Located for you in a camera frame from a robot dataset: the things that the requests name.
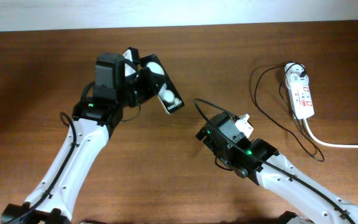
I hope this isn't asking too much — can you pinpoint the white power strip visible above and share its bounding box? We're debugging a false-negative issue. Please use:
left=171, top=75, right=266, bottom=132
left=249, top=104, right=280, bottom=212
left=286, top=82, right=314, bottom=120

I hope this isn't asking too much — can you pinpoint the white charger plug adapter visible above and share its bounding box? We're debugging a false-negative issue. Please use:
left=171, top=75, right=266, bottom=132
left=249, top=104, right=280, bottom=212
left=284, top=62, right=309, bottom=89

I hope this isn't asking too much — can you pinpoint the black charger cable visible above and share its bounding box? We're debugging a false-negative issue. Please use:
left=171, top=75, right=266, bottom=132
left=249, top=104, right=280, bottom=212
left=254, top=63, right=325, bottom=163

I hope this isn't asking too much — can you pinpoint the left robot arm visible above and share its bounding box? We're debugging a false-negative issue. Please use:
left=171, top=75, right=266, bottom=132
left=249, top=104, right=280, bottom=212
left=1, top=47, right=183, bottom=223

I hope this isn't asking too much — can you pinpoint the white power strip cord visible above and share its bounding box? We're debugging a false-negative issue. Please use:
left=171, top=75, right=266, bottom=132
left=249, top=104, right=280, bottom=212
left=302, top=118, right=358, bottom=151

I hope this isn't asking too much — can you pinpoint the black smartphone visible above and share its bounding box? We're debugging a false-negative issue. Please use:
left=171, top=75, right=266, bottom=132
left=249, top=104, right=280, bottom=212
left=140, top=54, right=185, bottom=114

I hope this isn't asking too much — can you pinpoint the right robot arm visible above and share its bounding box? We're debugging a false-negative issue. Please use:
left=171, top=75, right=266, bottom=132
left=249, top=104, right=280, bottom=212
left=196, top=113, right=358, bottom=223

